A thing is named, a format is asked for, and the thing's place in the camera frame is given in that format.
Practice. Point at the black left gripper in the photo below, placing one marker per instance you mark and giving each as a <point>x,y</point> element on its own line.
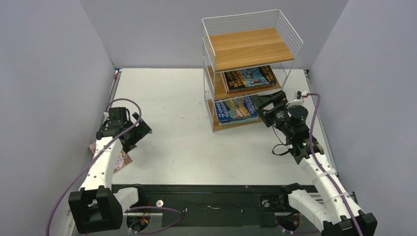
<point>142,129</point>

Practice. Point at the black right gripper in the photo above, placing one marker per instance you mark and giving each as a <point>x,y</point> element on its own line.
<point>266,106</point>

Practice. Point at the blue 91-storey treehouse book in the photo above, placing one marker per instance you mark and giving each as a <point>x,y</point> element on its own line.
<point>235,109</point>

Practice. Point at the pink book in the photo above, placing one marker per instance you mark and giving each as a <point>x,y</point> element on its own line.
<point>123,160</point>

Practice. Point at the black 169-storey treehouse book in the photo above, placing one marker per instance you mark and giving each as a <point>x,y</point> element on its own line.
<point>248,79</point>

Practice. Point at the yellow Brideshead Revisited book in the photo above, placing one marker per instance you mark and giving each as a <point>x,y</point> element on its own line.
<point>236,123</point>

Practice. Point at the white wire wooden shelf rack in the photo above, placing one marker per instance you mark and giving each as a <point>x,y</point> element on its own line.
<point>244,55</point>

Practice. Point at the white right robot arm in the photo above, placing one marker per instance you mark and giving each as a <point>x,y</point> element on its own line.
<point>338,214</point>

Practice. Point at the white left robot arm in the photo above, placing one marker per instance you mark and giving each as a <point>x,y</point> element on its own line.
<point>101,176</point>

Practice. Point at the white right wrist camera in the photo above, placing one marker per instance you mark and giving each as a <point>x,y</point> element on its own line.
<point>298,99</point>

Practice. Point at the aluminium frame rail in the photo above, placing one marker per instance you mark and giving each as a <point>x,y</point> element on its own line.
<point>186,205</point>

